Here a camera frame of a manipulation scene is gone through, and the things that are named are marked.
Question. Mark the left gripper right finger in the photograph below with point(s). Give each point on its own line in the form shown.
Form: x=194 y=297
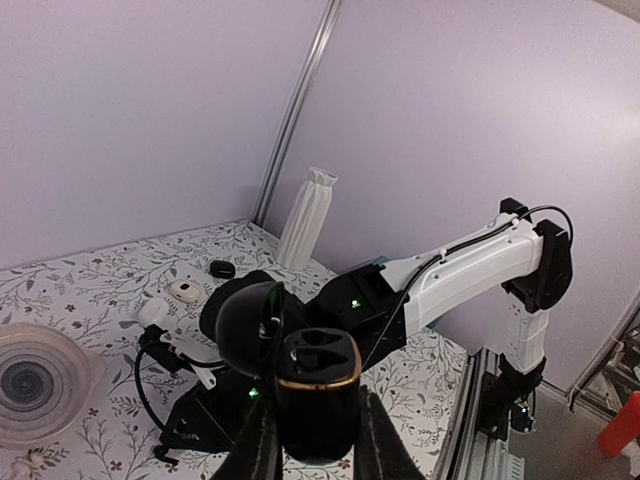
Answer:
x=379 y=452

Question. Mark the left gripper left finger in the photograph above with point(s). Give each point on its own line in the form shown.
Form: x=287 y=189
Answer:
x=256 y=452

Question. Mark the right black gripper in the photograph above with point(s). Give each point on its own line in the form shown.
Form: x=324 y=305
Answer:
x=210 y=421

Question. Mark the black earbud charging case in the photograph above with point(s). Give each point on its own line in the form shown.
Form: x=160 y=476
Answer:
x=313 y=374

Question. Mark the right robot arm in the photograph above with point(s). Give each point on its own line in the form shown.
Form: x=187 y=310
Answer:
x=382 y=306

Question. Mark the white open earbud case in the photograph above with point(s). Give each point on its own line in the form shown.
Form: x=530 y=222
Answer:
x=185 y=291

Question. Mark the small black case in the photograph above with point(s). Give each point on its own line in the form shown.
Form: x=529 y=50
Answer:
x=222 y=269

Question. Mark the floral tablecloth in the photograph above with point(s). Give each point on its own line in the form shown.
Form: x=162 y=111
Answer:
x=94 y=299

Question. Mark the swirl patterned bowl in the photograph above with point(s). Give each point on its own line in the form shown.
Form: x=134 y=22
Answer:
x=47 y=381

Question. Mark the teal cup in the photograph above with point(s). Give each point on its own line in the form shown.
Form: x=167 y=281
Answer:
x=380 y=261

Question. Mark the white ribbed vase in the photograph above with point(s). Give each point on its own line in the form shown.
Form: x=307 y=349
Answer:
x=306 y=219

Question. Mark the red object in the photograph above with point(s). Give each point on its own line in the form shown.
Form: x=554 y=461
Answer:
x=622 y=429

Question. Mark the front aluminium rail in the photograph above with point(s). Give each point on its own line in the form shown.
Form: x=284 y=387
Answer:
x=468 y=453

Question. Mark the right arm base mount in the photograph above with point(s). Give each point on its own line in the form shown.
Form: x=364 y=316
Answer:
x=505 y=405

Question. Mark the right aluminium post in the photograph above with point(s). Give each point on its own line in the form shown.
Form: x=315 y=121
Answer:
x=283 y=141

